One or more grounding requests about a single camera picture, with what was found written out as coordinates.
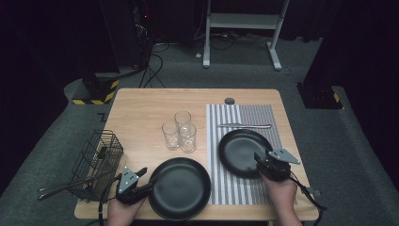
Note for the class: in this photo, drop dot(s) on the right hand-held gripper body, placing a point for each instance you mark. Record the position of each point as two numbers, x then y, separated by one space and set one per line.
279 166

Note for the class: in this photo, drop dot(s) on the brown white striped placemat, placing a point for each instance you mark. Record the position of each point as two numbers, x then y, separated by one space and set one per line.
238 191

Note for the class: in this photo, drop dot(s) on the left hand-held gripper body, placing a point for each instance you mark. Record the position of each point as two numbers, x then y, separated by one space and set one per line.
128 185

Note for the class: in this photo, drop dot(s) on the black curtain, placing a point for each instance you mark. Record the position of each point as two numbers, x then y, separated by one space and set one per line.
47 47
360 47

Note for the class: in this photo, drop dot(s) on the white metal stand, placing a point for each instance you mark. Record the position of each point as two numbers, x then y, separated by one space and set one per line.
244 21

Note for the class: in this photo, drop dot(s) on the dark equipment rack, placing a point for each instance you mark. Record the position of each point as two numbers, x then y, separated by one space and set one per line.
142 31

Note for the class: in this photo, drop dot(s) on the grey tape piece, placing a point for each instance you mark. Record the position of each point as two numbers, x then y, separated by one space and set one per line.
313 191

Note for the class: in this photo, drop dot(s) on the clear drinking glass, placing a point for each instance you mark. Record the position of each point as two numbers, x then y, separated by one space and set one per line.
182 117
171 136
188 139

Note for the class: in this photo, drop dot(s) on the small white floor plug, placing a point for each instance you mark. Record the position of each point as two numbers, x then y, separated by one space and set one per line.
198 55

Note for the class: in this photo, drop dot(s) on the silver table knife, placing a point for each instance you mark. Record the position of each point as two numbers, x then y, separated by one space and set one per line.
244 125

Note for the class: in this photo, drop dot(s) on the black base with yellow mark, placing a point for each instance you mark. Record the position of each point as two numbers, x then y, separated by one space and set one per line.
320 97

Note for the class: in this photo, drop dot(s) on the person's left hand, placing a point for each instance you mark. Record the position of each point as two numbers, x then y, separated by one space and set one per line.
122 213

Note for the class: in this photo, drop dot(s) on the black plate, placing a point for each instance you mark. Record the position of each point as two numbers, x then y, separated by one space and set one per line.
240 152
178 188

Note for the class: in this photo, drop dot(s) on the black yellow striped base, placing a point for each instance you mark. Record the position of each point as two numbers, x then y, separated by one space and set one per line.
100 91

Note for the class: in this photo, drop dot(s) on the grey round table grommet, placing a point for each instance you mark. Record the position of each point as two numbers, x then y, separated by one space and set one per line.
229 101

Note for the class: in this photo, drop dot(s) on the person's right hand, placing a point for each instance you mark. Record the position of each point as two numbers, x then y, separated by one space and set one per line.
282 193

